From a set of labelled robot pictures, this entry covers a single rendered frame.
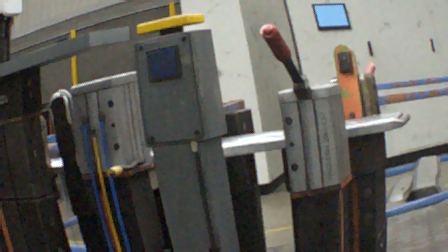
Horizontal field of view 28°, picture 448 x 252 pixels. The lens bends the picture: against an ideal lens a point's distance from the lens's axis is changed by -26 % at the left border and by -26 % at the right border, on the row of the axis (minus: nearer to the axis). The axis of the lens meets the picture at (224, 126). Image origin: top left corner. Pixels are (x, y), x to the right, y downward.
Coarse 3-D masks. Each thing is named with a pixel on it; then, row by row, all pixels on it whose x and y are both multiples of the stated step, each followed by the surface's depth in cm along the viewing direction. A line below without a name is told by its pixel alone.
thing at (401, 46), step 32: (288, 0) 938; (320, 0) 933; (352, 0) 928; (384, 0) 922; (416, 0) 915; (320, 32) 936; (352, 32) 931; (384, 32) 925; (416, 32) 918; (320, 64) 939; (384, 64) 928; (416, 64) 922; (416, 128) 927; (416, 160) 932
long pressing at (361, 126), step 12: (348, 120) 155; (360, 120) 151; (372, 120) 146; (384, 120) 139; (396, 120) 139; (408, 120) 147; (264, 132) 160; (276, 132) 156; (348, 132) 140; (360, 132) 140; (372, 132) 139; (228, 144) 145; (240, 144) 144; (252, 144) 144; (264, 144) 144; (276, 144) 143; (60, 168) 152
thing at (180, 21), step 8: (176, 16) 117; (184, 16) 116; (192, 16) 118; (200, 16) 121; (144, 24) 118; (152, 24) 117; (160, 24) 117; (168, 24) 117; (176, 24) 117; (184, 24) 117; (192, 24) 120; (144, 32) 118; (152, 32) 120; (160, 32) 120; (168, 32) 119; (176, 32) 119
